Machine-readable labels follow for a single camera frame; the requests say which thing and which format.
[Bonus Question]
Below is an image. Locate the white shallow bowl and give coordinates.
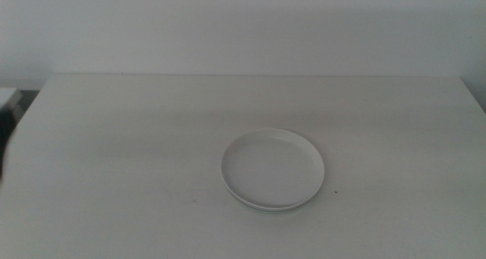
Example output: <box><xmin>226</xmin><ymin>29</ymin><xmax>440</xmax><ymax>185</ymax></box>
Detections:
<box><xmin>220</xmin><ymin>128</ymin><xmax>326</xmax><ymax>210</ymax></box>

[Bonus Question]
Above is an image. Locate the grey shallow bowl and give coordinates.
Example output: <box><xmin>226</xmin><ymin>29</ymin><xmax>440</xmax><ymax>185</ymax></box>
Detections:
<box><xmin>222</xmin><ymin>181</ymin><xmax>318</xmax><ymax>213</ymax></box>

